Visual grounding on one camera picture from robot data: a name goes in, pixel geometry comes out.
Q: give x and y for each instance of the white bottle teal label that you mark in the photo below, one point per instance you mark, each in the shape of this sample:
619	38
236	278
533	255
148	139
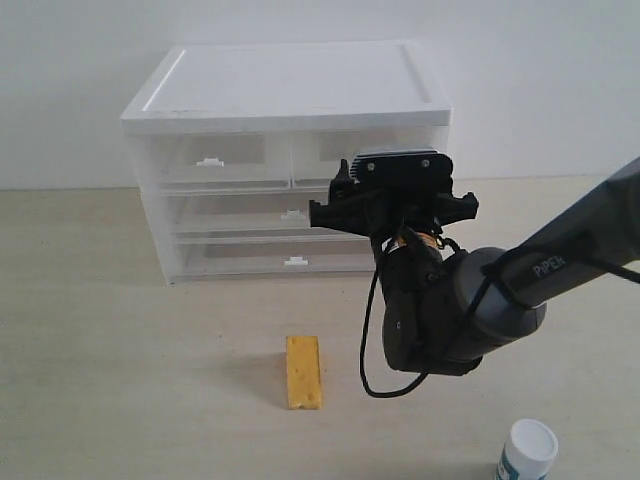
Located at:
529	451

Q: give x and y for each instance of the bottom wide clear drawer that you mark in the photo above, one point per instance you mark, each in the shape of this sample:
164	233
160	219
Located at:
294	255

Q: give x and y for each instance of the yellow cheese wedge toy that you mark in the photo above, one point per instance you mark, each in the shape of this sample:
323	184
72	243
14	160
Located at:
303	373

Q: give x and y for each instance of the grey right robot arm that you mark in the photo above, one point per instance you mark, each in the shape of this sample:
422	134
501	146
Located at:
447	307

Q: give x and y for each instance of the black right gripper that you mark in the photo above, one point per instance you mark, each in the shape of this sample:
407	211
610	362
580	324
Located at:
377	212

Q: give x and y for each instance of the middle wide clear drawer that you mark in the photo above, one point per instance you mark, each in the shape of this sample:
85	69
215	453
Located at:
241	212

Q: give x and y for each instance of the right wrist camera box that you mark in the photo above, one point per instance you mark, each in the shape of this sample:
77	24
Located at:
411	169

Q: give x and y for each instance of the white plastic drawer cabinet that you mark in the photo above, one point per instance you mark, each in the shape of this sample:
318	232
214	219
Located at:
273	89

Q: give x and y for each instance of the wide clear drawer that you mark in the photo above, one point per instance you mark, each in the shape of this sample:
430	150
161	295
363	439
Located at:
241	212
294	255

